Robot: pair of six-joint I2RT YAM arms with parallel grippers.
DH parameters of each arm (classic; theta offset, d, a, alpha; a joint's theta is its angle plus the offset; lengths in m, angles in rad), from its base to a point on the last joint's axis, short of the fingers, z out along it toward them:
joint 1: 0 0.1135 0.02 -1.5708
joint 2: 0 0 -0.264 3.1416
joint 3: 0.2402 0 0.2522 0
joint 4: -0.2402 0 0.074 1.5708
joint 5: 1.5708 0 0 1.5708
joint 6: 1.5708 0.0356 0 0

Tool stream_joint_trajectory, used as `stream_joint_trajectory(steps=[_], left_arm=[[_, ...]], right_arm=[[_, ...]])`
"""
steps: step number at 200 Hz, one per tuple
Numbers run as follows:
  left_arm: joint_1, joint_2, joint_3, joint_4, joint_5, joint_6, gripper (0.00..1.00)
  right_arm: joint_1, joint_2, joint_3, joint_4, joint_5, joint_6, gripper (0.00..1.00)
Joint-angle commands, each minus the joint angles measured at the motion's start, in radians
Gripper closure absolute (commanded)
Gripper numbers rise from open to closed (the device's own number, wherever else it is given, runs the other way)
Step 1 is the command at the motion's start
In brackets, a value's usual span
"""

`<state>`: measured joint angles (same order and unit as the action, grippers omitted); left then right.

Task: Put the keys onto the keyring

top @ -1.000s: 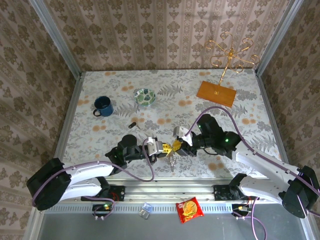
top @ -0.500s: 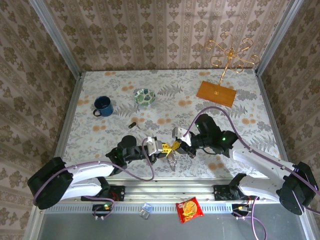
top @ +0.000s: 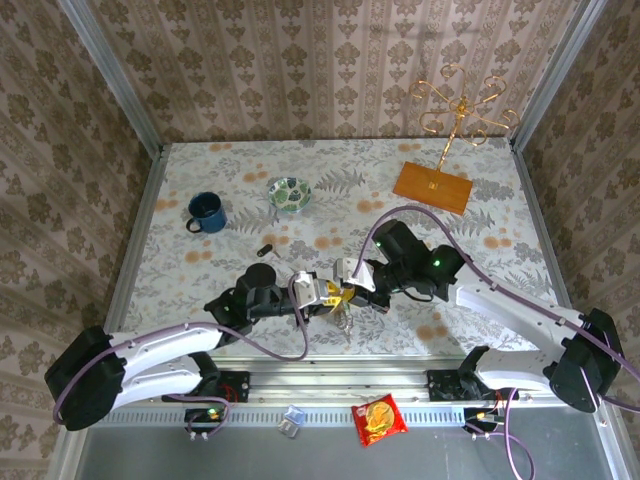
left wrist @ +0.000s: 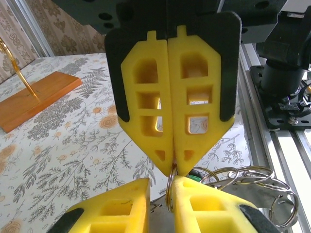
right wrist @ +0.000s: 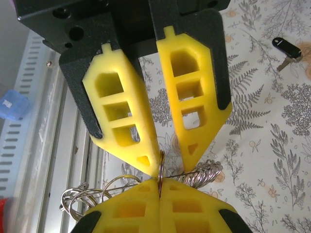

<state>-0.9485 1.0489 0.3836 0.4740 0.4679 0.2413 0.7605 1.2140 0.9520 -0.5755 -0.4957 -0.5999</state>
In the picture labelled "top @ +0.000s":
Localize metal keyring with keys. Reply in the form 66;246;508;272
332;307;357;346

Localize gold hook stand wooden base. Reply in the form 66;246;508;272
392;63;521;216

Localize dark blue enamel mug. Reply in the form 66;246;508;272
185;192;229;235

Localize green leaf pattern bowl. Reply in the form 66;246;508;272
267;176;313;215

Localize red snack packet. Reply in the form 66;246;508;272
350;393;409;448

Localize small clear plastic box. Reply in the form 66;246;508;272
277;404;307;439

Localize small black connector board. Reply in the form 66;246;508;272
463;407;504;426
184;407;224;426

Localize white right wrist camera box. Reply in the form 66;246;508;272
333;257;377;292

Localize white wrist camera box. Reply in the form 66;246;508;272
292;271;327;307
333;257;377;292

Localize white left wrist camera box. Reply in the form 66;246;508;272
292;271;327;307

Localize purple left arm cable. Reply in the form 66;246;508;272
52;272;311;426

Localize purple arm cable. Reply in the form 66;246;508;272
352;205;640;414
52;272;311;426

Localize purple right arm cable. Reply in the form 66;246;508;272
352;205;640;414

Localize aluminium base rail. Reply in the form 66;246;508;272
207;354;501;407

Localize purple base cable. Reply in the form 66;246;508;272
462;389;537;480
162;393;236;442

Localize slotted grey cable duct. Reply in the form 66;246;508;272
97;405;504;427

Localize aluminium side rail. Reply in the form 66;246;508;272
509;139;571;324
99;144;169;351

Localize aluminium frame post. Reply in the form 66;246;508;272
509;0;610;151
56;0;166;159

